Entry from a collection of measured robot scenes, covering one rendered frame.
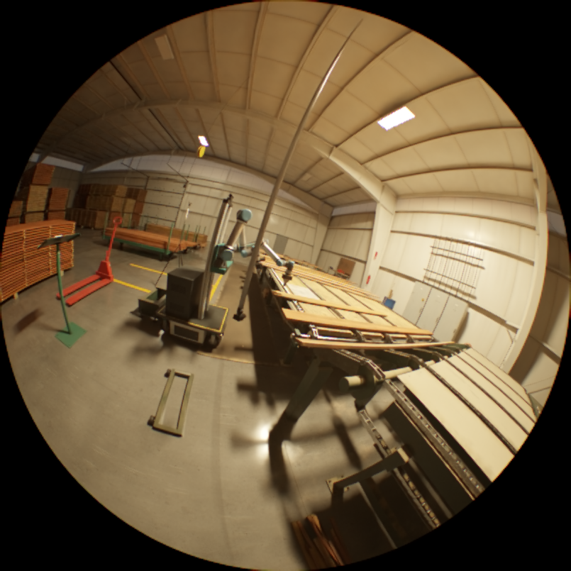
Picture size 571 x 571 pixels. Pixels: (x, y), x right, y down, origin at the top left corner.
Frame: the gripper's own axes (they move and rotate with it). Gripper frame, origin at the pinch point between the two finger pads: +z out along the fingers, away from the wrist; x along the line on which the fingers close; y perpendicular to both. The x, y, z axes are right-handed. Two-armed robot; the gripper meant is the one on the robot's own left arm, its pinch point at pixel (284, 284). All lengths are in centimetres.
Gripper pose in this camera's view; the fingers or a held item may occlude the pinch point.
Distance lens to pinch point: 212.9
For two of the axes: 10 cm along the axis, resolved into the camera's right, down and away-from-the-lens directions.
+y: 2.9, 3.2, -9.0
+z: -3.0, 9.2, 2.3
